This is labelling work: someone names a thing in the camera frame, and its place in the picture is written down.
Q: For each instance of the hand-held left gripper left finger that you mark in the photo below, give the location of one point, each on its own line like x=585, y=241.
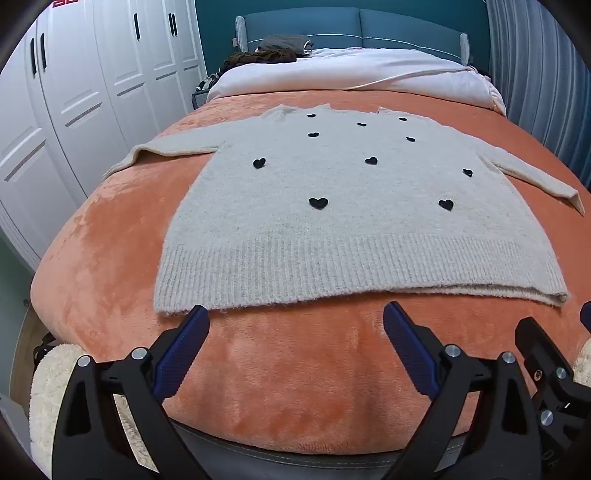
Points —
x=184, y=350

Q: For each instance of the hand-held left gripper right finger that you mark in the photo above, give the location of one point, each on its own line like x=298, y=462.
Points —
x=408, y=350

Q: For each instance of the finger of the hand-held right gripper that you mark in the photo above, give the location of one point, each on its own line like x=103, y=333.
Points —
x=586, y=316
x=538, y=346

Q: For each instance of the grey sweater with black hearts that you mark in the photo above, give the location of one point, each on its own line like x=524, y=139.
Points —
x=351, y=221

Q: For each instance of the dark brown clothes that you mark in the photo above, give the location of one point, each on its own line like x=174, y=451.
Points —
x=258, y=59

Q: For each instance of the orange plush blanket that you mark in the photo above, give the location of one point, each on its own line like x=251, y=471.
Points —
x=300, y=369

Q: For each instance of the cream fleece clothing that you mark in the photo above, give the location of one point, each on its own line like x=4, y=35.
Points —
x=51, y=397

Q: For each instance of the grey-blue curtain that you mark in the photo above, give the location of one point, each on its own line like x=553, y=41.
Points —
x=540, y=78

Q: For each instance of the dark bedside cabinet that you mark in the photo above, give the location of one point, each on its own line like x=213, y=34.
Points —
x=198, y=97

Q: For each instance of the white wardrobe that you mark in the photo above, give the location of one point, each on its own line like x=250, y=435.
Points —
x=78, y=92

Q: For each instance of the white duvet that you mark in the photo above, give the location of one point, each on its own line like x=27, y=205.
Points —
x=369, y=69

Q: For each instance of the dark grey folded cloth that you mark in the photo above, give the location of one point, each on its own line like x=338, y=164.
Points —
x=284, y=42

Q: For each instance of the blue upholstered headboard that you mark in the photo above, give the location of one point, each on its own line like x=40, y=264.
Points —
x=351, y=27

